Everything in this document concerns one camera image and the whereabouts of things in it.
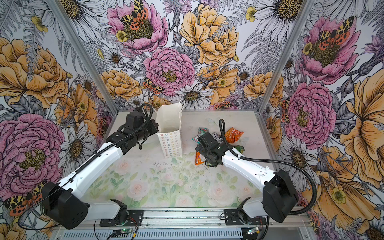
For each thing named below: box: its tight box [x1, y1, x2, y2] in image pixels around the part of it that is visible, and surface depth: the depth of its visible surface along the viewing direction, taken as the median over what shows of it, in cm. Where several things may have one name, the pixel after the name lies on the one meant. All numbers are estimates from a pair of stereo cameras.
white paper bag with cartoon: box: [155, 99, 186, 159], surface depth 86 cm
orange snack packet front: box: [195, 151, 206, 166], surface depth 93 cm
